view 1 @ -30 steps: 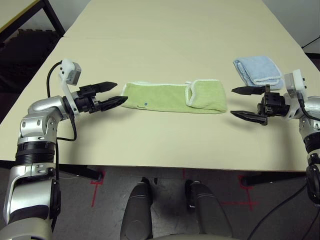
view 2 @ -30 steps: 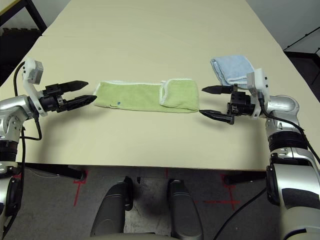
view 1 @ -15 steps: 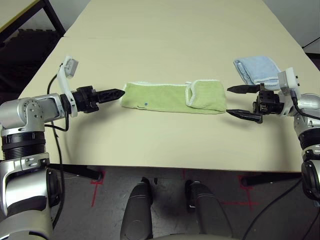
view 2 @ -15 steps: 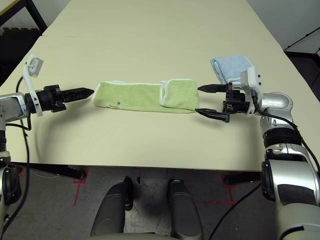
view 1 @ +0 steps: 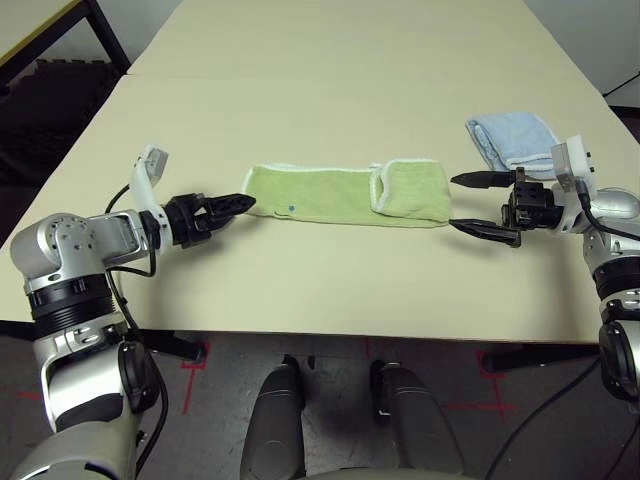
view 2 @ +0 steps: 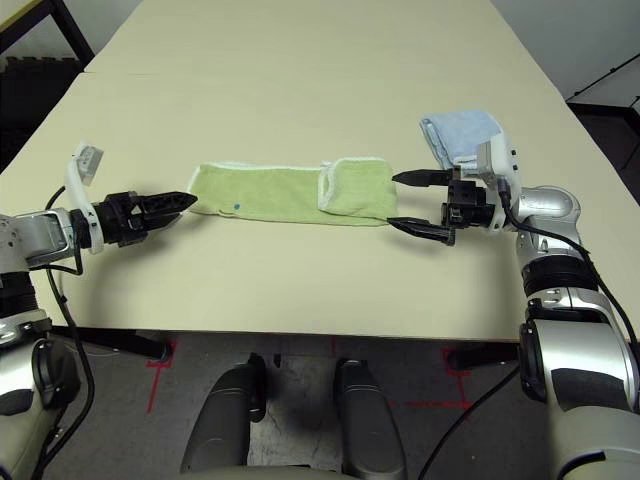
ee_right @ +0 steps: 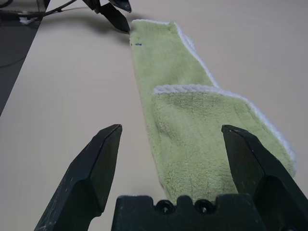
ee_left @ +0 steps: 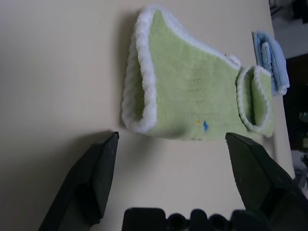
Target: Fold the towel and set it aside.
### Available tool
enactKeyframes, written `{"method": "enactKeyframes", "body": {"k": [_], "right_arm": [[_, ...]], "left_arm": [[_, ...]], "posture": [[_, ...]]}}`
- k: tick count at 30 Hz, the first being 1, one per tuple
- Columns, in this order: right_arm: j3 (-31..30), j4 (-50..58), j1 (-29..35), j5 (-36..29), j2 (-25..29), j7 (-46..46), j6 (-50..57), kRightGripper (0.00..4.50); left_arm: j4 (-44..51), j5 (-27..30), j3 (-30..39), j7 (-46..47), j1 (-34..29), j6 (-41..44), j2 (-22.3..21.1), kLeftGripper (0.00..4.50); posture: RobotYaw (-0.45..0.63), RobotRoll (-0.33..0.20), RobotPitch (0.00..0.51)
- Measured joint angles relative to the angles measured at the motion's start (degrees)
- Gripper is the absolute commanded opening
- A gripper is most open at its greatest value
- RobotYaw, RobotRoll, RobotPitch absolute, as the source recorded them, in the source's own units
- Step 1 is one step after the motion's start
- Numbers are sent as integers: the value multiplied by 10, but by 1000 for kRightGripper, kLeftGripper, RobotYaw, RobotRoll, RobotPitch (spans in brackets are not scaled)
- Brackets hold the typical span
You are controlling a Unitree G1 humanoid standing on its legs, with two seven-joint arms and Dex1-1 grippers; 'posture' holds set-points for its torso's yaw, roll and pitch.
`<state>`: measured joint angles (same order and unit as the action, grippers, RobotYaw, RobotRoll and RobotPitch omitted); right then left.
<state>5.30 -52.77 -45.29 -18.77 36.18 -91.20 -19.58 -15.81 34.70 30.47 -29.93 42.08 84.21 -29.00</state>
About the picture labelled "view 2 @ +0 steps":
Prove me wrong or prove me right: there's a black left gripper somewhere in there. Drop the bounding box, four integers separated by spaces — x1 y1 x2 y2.
91 190 199 250

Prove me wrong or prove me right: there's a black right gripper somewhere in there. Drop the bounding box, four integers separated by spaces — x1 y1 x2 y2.
386 168 495 248

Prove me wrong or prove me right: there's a green towel with white trim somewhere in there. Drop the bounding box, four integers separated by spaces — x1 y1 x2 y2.
187 156 399 229

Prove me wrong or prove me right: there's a folded light blue towel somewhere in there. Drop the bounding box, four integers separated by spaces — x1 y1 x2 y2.
418 109 504 174

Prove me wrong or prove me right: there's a black foam floor mat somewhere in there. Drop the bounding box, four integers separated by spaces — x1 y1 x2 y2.
0 54 84 166

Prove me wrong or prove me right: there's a red floor tape mark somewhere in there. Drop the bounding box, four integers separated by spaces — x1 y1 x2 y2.
145 342 177 414
399 347 476 411

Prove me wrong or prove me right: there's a black-framed side table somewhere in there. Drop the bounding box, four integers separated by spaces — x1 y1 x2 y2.
0 0 96 64

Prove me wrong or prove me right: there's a black side cabinet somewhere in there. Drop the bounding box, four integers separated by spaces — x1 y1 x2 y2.
564 94 640 201

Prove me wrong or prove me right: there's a black tripod stand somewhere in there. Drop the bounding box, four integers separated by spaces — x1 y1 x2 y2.
567 47 640 101

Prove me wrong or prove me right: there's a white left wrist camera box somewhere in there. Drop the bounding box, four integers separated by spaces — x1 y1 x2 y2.
67 142 106 241

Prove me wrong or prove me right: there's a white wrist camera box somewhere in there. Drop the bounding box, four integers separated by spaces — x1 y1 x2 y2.
474 132 521 234
67 142 106 241

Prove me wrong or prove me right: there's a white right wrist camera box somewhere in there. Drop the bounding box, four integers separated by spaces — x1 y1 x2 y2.
474 132 521 234

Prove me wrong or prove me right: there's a black left wrist camera cable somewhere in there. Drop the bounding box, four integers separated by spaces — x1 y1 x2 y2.
44 184 96 480

